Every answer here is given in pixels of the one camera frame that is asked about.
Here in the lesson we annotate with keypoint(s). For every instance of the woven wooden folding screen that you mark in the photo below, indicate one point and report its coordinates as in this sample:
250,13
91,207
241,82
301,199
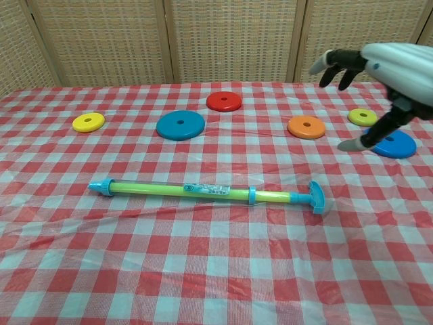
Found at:
230,37

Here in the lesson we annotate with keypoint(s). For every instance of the large teal disc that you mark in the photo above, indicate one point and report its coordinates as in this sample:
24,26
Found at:
181,130

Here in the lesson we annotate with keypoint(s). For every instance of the red white checkered tablecloth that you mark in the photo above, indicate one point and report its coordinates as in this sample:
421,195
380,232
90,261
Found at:
216,257

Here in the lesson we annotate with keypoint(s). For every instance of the yellow disc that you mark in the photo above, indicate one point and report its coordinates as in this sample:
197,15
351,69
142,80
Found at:
88,124

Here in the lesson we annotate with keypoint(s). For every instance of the red disc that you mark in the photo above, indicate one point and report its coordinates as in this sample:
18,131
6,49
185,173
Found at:
224,104

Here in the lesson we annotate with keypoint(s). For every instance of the small olive-yellow disc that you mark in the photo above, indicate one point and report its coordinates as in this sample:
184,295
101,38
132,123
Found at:
362,118

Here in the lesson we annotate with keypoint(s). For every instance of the green and blue water pump toy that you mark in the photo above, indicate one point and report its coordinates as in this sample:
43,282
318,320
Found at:
152,189

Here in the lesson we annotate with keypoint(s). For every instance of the orange disc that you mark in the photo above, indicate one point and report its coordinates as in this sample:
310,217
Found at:
306,131

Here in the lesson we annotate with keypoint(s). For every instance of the bright blue disc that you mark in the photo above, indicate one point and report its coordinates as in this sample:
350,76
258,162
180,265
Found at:
402,146

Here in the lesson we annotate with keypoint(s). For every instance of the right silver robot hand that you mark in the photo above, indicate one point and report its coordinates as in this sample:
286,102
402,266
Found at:
399,67

